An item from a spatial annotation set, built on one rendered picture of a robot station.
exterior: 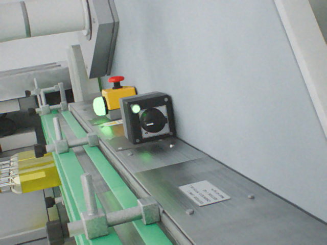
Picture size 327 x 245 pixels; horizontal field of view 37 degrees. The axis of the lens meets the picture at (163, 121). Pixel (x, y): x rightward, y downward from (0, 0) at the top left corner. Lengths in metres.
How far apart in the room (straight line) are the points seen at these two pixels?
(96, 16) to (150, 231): 0.77
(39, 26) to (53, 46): 3.88
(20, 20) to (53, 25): 0.08
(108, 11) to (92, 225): 0.77
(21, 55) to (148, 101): 4.35
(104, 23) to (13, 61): 3.99
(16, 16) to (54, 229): 0.83
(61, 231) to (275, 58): 0.30
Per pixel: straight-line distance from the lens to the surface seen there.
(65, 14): 1.33
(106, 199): 0.70
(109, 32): 1.28
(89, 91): 1.66
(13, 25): 1.32
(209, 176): 0.66
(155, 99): 0.89
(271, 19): 0.52
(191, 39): 0.75
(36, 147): 1.01
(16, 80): 2.45
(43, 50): 5.20
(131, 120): 0.88
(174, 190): 0.63
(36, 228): 1.38
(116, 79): 1.18
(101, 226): 0.57
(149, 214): 0.58
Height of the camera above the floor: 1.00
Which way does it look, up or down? 15 degrees down
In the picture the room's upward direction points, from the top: 102 degrees counter-clockwise
